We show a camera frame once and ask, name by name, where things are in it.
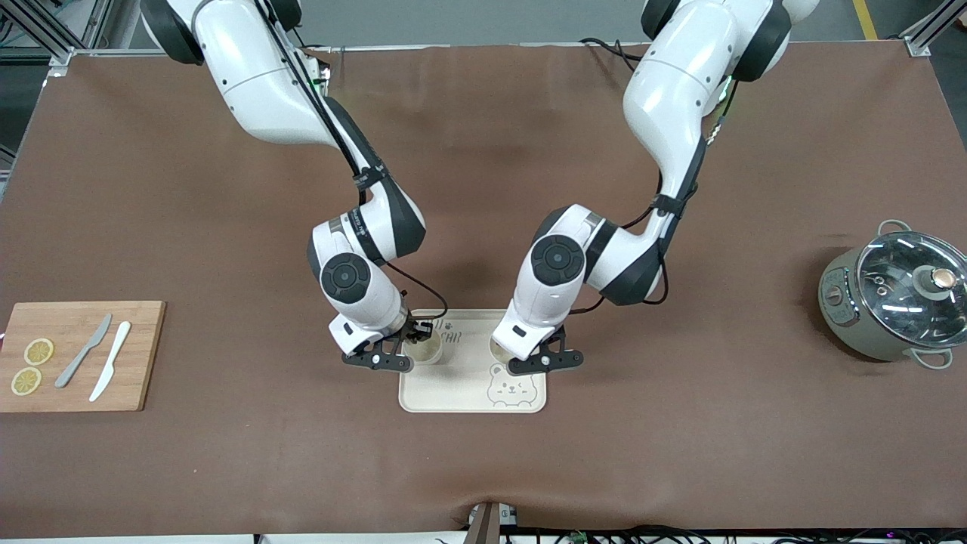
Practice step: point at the cream bear print tray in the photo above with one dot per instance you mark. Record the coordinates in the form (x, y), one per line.
(468, 389)

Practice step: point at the yellow lemon slice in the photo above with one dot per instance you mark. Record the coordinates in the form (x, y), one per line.
(39, 351)
(26, 381)

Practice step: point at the glass pot lid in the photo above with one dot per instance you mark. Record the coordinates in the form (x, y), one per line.
(899, 287)

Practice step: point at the white IKEA cup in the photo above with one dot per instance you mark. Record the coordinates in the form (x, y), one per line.
(498, 349)
(427, 351)

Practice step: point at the brown camera stand post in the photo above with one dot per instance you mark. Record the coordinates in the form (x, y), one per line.
(483, 525)

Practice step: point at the grey plastic knife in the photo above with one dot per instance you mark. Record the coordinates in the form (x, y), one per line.
(84, 352)

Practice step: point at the aluminium frame post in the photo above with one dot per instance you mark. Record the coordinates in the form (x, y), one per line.
(925, 34)
(45, 30)

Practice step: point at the white plastic knife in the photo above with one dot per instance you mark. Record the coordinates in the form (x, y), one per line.
(112, 359)

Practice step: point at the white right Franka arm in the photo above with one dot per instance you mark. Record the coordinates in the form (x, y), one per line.
(257, 83)

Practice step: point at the bamboo cutting board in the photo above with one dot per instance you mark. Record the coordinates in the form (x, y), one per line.
(143, 355)

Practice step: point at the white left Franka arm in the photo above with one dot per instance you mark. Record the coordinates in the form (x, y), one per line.
(680, 91)

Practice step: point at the grey-green electric cooking pot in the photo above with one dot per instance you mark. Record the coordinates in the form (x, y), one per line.
(846, 317)

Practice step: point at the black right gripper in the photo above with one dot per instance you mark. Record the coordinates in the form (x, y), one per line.
(413, 329)

